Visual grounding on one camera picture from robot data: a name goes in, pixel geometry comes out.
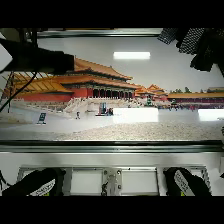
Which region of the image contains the black cable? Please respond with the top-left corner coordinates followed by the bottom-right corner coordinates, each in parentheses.
top-left (0, 70), bottom-right (38, 113)

